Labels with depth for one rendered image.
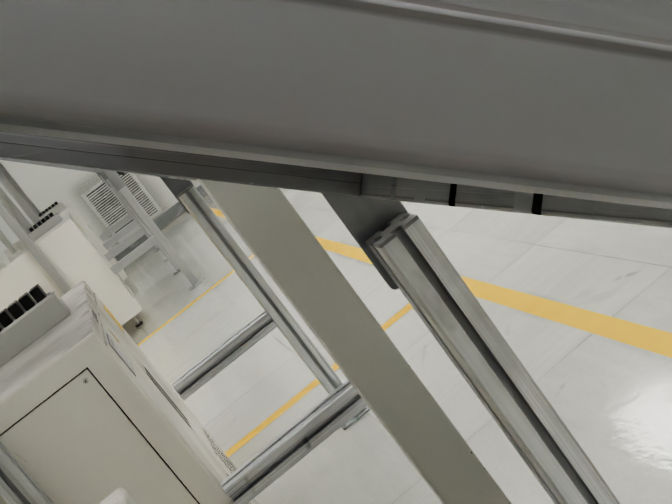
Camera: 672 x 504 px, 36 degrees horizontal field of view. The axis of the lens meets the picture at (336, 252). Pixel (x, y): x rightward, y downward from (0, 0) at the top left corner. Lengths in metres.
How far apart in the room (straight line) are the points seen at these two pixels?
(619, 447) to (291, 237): 0.78
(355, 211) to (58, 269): 4.29
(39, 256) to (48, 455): 3.52
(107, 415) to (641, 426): 0.81
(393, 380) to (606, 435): 0.67
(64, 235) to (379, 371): 4.05
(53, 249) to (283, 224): 4.06
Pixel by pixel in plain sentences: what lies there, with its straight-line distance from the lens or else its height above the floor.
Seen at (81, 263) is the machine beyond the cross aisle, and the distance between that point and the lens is 5.09.
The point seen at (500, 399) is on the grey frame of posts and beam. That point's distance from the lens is 0.86.
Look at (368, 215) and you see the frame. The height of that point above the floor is 0.66.
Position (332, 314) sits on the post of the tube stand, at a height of 0.55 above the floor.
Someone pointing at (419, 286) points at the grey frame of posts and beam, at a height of 0.59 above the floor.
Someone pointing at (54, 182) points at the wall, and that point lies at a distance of 8.16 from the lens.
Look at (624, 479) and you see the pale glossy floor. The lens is 1.60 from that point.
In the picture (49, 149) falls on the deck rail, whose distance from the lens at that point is 0.75.
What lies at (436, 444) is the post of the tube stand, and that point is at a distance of 1.14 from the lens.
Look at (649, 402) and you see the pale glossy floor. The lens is 1.73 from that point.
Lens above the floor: 0.83
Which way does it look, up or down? 13 degrees down
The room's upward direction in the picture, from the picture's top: 36 degrees counter-clockwise
